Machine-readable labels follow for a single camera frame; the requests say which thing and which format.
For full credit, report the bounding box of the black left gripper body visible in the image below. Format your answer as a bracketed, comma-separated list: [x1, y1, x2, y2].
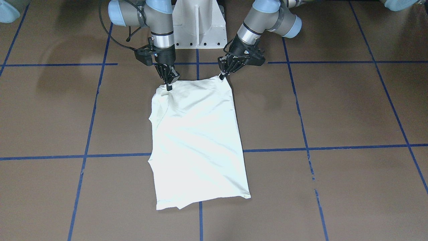
[227, 36, 265, 67]

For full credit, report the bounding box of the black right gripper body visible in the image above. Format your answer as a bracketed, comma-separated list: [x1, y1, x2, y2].
[134, 44, 176, 67]

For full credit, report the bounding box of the cream cat print t-shirt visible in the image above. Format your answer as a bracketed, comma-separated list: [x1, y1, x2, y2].
[148, 76, 251, 210]

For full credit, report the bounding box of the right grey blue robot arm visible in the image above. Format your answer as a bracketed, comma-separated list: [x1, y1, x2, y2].
[108, 0, 180, 91]

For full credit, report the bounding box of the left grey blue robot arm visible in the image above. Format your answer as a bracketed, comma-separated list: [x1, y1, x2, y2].
[218, 0, 427, 79]

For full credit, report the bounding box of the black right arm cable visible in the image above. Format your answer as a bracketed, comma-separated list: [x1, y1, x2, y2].
[99, 0, 149, 52]

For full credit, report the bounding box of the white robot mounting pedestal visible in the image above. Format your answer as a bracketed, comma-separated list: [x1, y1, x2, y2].
[173, 0, 227, 49]

